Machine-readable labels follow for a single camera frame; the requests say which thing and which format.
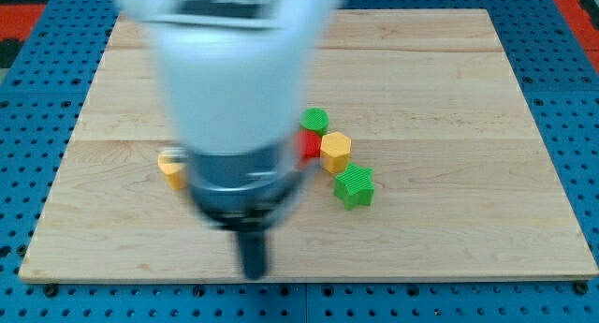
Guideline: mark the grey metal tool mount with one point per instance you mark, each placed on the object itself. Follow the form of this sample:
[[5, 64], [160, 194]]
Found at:
[[247, 191]]

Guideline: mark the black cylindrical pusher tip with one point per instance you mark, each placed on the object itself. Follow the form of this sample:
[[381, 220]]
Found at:
[[253, 252]]

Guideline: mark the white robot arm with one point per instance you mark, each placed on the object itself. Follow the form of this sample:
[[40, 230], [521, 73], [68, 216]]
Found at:
[[232, 73]]

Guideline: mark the green star block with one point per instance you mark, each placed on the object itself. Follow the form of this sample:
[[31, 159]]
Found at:
[[354, 186]]

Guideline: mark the yellow block left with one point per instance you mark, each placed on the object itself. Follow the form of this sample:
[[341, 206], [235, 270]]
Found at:
[[172, 163]]

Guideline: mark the red block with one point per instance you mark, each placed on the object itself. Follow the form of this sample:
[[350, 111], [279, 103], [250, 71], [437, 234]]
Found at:
[[309, 145]]

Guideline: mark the yellow hexagon block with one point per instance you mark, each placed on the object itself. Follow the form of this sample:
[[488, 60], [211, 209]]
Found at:
[[335, 152]]

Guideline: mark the green cylinder block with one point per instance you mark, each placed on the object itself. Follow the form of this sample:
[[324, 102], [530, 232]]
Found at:
[[316, 120]]

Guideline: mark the wooden board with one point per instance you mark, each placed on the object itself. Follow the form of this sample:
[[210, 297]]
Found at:
[[465, 190]]

